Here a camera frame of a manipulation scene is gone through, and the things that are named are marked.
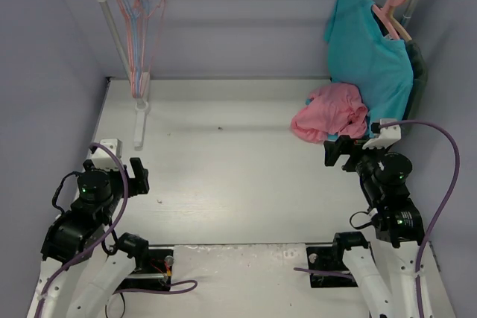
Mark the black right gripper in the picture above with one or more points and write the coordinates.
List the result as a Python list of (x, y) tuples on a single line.
[(343, 152)]

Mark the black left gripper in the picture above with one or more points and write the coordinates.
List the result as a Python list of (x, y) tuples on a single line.
[(138, 178)]

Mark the pink t shirt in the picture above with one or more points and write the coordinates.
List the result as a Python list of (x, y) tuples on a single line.
[(333, 109)]

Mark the pink wire hanger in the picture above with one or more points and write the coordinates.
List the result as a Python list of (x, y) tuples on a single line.
[(132, 19), (158, 35)]

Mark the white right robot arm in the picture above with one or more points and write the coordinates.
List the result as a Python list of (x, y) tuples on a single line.
[(399, 232)]

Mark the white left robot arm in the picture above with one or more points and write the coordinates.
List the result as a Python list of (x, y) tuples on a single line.
[(69, 241)]

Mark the teal t shirt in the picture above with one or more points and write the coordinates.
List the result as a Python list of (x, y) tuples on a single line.
[(359, 54)]

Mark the thick beige hanger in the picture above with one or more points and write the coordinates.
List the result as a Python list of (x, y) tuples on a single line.
[(399, 29)]

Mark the thick pink hanger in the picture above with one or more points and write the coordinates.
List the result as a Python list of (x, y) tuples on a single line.
[(385, 15)]

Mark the dark green garment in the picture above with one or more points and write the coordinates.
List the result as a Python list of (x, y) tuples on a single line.
[(420, 79)]

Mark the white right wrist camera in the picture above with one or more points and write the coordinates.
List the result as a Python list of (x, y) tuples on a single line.
[(385, 132)]

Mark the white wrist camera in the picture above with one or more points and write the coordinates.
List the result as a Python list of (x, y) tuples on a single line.
[(385, 132), (102, 160)]

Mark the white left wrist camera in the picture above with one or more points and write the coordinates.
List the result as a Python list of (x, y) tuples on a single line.
[(102, 160)]

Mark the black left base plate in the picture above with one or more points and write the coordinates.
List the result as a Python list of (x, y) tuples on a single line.
[(155, 273)]

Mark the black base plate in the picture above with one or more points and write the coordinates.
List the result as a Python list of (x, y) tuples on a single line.
[(155, 273), (322, 258)]

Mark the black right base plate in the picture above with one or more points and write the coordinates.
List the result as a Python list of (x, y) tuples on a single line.
[(322, 258)]

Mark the blue wire hanger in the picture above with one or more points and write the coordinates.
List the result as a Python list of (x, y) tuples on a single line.
[(136, 14)]

